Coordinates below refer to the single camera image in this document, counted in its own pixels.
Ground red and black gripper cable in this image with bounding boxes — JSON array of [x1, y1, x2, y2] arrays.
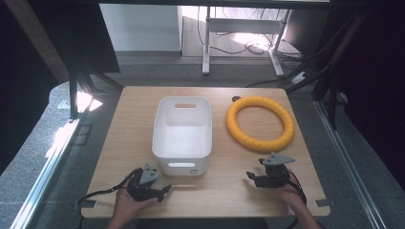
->
[[286, 169, 309, 229]]

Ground black tripod stand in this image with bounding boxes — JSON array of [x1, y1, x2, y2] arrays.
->
[[67, 58, 124, 121]]

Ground yellow ribbed ring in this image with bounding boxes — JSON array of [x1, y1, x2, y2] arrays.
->
[[225, 95, 296, 154]]

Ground person's right hand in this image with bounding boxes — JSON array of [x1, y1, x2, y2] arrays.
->
[[274, 183, 308, 213]]

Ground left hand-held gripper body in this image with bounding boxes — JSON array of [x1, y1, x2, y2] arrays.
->
[[126, 163, 164, 202]]

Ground white plastic storage bin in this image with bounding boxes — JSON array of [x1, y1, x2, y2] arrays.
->
[[151, 95, 214, 177]]

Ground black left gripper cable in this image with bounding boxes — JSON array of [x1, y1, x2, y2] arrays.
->
[[77, 168, 143, 204]]

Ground white metal desk frame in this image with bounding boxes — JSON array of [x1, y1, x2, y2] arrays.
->
[[202, 6, 291, 78]]

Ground wooden beam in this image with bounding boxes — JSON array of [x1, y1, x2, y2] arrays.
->
[[2, 0, 71, 84]]

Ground white power strip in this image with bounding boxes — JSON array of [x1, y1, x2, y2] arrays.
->
[[290, 72, 310, 86]]

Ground black folded stands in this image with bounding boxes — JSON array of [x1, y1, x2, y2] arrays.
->
[[277, 11, 368, 131]]

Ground person's left hand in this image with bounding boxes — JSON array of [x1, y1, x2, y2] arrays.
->
[[112, 186, 160, 222]]

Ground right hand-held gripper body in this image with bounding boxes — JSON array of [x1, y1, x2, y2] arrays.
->
[[254, 152, 296, 189]]

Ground black floor cables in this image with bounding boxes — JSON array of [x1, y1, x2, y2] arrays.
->
[[196, 6, 304, 61]]

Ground aluminium rail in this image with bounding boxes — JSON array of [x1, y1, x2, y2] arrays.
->
[[9, 117, 81, 229], [312, 99, 388, 229]]

